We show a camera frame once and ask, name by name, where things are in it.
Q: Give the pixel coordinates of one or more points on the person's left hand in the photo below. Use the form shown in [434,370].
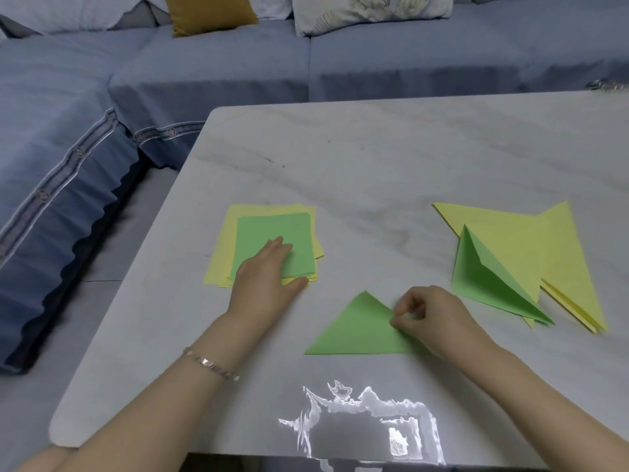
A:
[260,289]

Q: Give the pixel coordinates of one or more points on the person's right hand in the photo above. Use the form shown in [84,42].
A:
[442,321]

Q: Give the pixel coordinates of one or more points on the person's left thumb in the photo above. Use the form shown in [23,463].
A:
[296,286]

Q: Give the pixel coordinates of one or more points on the person's right thumb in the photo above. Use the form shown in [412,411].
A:
[403,323]

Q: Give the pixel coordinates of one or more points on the small green paper triangle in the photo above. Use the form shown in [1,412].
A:
[356,329]

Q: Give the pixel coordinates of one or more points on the person's left forearm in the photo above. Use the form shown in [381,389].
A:
[162,403]

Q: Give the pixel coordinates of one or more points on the person's right forearm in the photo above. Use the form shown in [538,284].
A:
[550,412]

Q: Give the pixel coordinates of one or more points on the stack of square paper sheets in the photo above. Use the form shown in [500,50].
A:
[275,230]

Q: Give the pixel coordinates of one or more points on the large green folded paper triangle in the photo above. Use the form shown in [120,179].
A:
[479,280]

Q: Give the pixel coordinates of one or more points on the yellow folded paper triangle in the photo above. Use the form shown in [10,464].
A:
[511,240]
[570,260]

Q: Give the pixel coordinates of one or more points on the blue fabric sofa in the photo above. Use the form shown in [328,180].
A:
[221,58]

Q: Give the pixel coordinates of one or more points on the white floral cushion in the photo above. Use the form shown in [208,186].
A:
[368,9]

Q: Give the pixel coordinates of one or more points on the mustard yellow cushion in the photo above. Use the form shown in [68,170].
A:
[206,12]

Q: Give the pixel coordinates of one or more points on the shiny silver metal object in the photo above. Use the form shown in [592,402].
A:
[607,85]

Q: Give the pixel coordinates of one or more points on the light grey cushion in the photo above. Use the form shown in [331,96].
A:
[59,9]

